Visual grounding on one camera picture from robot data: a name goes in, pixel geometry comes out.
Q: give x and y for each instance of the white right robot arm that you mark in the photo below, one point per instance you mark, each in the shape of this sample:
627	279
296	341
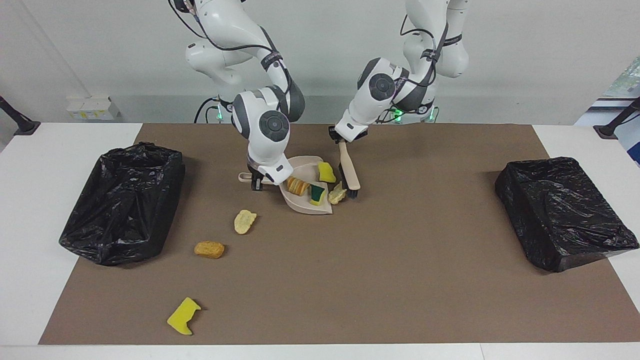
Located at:
270	130

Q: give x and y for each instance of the striped croissant bread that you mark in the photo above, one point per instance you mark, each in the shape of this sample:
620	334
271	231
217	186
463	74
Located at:
297	186

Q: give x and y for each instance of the brown bread nugget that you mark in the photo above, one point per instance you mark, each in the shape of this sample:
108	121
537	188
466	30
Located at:
209	249

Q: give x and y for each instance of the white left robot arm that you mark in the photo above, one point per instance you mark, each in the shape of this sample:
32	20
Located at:
380	90

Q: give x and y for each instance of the beige hand brush black bristles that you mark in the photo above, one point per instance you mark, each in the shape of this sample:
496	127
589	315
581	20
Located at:
348	165

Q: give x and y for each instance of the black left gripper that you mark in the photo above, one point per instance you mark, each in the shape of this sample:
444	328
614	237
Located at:
336	135

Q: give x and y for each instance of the pale cracker piece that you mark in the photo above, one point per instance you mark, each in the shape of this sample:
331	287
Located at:
337	194
244	222

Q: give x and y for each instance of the notched yellow sponge piece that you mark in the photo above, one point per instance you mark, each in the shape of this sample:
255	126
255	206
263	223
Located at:
181	317

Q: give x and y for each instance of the beige plastic dustpan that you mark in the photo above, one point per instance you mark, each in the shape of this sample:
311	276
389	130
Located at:
300	205

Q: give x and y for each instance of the brown table mat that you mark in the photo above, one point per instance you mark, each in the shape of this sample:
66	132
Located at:
320	300

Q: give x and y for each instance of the yellow sponge green backing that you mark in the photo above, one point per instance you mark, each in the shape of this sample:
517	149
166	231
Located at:
317	195

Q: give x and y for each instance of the pale flat cracker piece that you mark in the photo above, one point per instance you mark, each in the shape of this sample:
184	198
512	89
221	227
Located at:
244	222

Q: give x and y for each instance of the black bag lined bin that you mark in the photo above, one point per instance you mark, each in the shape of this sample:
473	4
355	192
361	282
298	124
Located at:
125	210
560	210

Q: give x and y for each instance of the plain yellow sponge piece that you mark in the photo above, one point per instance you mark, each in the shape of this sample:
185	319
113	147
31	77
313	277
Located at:
327	172

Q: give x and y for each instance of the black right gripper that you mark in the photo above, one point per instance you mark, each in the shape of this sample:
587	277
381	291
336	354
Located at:
254	175

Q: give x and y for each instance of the white wall socket box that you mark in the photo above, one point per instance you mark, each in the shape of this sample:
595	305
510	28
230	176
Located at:
92	109

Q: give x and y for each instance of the black camera stand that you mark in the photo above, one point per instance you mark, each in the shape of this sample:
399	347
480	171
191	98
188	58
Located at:
615	125
20	124

